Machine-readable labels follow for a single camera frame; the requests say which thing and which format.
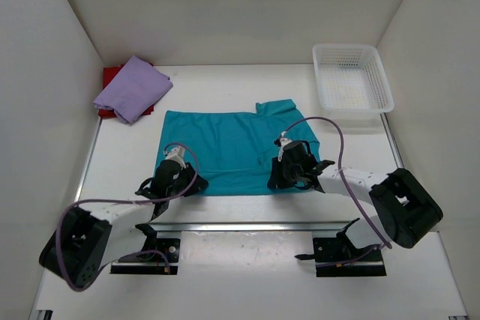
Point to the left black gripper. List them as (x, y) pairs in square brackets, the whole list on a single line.
[(199, 183)]

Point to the teal t shirt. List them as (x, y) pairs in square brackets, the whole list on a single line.
[(234, 150)]

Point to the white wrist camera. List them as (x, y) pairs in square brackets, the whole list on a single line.
[(176, 154), (282, 141)]

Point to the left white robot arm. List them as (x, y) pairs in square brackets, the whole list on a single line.
[(91, 235)]

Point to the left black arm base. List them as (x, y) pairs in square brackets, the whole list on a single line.
[(159, 255)]

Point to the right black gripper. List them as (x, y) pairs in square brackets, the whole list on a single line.
[(277, 181)]

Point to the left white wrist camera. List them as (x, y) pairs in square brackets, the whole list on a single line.
[(176, 154)]

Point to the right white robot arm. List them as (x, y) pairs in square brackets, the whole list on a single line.
[(405, 211)]

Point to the lilac t shirt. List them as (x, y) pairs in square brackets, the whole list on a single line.
[(136, 87)]

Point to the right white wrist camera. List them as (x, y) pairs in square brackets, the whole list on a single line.
[(282, 141)]

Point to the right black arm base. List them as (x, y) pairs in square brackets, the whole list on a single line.
[(337, 257)]

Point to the white plastic basket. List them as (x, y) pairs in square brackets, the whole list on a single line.
[(351, 81)]

